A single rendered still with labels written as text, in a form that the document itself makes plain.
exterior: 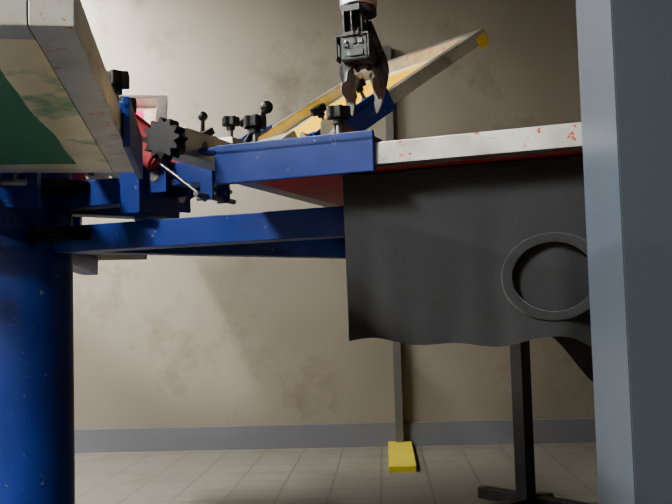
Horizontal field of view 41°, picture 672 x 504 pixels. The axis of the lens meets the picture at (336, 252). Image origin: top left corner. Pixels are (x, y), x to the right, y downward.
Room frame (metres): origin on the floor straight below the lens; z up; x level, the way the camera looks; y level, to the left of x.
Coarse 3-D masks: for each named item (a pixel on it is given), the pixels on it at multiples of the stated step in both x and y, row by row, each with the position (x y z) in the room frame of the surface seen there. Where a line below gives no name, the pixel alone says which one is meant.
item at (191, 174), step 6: (174, 162) 1.96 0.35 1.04; (180, 162) 1.95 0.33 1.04; (174, 168) 1.95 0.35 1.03; (180, 168) 1.95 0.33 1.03; (186, 168) 1.94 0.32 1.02; (192, 168) 1.94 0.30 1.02; (198, 168) 1.93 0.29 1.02; (180, 174) 1.95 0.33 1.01; (186, 174) 1.94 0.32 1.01; (192, 174) 1.94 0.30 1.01; (198, 174) 1.93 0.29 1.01; (174, 180) 1.95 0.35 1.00; (186, 180) 1.94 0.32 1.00; (192, 180) 1.94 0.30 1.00; (198, 180) 1.93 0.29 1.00; (180, 186) 1.98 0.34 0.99; (186, 186) 1.98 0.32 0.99; (198, 186) 1.98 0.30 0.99
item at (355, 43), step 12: (348, 12) 1.77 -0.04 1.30; (360, 12) 1.77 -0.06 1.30; (372, 12) 1.79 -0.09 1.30; (348, 24) 1.79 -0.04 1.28; (360, 24) 1.78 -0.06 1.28; (336, 36) 1.77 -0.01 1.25; (348, 36) 1.77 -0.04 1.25; (360, 36) 1.75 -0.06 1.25; (372, 36) 1.77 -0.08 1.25; (336, 48) 1.77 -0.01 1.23; (348, 48) 1.76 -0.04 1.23; (360, 48) 1.75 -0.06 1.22; (372, 48) 1.77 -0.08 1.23; (336, 60) 1.77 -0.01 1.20; (348, 60) 1.77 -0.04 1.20; (360, 60) 1.77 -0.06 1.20; (372, 60) 1.77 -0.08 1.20
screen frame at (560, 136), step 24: (384, 144) 1.50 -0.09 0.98; (408, 144) 1.49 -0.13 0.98; (432, 144) 1.47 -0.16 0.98; (456, 144) 1.46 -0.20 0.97; (480, 144) 1.45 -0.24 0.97; (504, 144) 1.43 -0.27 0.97; (528, 144) 1.42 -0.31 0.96; (552, 144) 1.40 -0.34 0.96; (576, 144) 1.39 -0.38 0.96; (288, 192) 1.83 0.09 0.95
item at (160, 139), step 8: (160, 120) 1.55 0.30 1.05; (168, 120) 1.55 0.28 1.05; (152, 128) 1.56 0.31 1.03; (160, 128) 1.55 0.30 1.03; (168, 128) 1.55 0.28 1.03; (176, 128) 1.55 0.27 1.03; (184, 128) 1.57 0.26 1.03; (152, 136) 1.56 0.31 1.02; (160, 136) 1.55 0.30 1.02; (168, 136) 1.55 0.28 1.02; (176, 136) 1.54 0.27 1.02; (184, 136) 1.56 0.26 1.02; (152, 144) 1.56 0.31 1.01; (160, 144) 1.55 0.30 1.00; (168, 144) 1.55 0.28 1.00; (176, 144) 1.54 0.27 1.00; (152, 152) 1.56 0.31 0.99; (160, 152) 1.55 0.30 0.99; (168, 152) 1.55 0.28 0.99; (176, 152) 1.57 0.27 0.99; (168, 160) 1.57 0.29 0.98
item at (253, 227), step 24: (216, 216) 1.92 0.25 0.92; (240, 216) 1.90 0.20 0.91; (264, 216) 1.88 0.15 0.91; (288, 216) 1.86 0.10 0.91; (312, 216) 1.84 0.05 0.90; (336, 216) 1.82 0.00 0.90; (96, 240) 2.03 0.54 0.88; (120, 240) 2.00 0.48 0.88; (144, 240) 1.98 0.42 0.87; (168, 240) 1.96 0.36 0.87; (192, 240) 1.94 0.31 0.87; (216, 240) 1.92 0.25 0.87; (240, 240) 1.90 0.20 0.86; (264, 240) 1.88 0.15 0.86; (288, 240) 1.90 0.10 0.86
